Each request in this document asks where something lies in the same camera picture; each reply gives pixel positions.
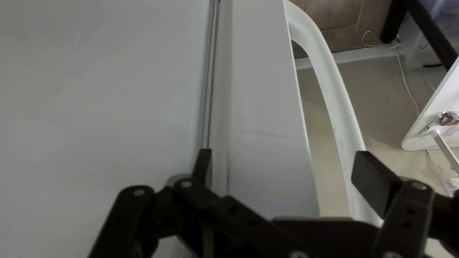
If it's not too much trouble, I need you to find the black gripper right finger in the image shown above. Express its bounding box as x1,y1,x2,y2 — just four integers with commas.
350,149,459,258

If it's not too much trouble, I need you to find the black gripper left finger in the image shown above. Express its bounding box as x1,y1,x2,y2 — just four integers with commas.
88,148,313,258

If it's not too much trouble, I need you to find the white table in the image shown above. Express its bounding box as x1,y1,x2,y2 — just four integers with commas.
401,56,459,154

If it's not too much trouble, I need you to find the white bar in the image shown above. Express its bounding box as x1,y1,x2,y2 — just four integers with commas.
293,42,406,73

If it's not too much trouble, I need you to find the brown cardboard box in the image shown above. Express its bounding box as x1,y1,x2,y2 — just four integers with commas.
290,0,395,55

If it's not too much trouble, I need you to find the thin white cable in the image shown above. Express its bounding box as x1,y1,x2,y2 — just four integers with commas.
361,28,424,118

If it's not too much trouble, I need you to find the black metal frame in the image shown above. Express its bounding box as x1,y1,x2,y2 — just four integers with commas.
381,0,459,72

